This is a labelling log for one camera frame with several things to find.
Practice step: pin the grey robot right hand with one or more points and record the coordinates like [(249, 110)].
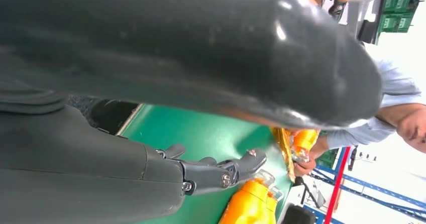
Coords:
[(166, 42)]

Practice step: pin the red metal bar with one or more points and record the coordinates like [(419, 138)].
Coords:
[(336, 189)]

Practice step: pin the black carry case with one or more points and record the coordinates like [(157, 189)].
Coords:
[(298, 216)]

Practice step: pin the blue metal rack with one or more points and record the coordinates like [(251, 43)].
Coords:
[(386, 191)]

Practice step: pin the green table mat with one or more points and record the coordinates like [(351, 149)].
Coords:
[(199, 132)]

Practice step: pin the person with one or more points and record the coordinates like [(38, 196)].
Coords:
[(392, 86)]

